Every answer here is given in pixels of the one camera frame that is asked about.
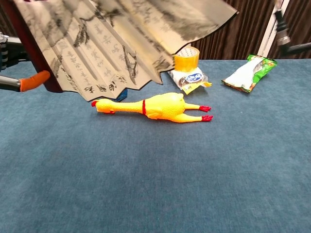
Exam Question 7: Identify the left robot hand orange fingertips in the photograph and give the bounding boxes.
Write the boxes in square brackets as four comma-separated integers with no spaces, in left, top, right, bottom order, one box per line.
[0,31,51,93]

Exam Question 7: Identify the blue cookie box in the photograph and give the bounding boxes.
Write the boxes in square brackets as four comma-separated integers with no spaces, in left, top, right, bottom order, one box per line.
[116,88,128,102]

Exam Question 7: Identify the paper folding fan red ribs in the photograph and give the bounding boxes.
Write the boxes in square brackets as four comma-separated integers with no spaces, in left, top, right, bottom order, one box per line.
[0,0,240,102]

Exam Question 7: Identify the white screen frame post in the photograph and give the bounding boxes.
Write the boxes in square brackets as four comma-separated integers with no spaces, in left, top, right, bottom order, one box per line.
[257,0,291,58]

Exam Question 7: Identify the yellow rubber chicken toy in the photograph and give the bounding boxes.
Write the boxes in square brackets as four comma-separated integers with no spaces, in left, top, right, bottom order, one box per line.
[91,92,214,123]

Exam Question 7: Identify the white snack packet yellow tab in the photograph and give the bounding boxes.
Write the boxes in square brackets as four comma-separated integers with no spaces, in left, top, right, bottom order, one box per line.
[167,67,212,95]

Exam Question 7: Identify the yellow clear tape roll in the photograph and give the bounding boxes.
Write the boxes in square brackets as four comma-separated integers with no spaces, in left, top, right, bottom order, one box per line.
[173,46,200,73]

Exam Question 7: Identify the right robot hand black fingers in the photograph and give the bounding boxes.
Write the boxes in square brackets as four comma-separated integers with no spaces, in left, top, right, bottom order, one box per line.
[273,0,311,56]

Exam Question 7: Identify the blue felt table cover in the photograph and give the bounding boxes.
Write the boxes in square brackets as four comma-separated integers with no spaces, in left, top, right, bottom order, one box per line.
[0,59,311,233]

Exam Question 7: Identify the dark brown pleated curtain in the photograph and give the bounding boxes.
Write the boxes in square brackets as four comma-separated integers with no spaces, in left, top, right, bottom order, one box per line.
[0,0,311,60]

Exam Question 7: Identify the green white snack bag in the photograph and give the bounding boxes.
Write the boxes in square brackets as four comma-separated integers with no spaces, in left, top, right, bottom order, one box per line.
[221,54,278,94]

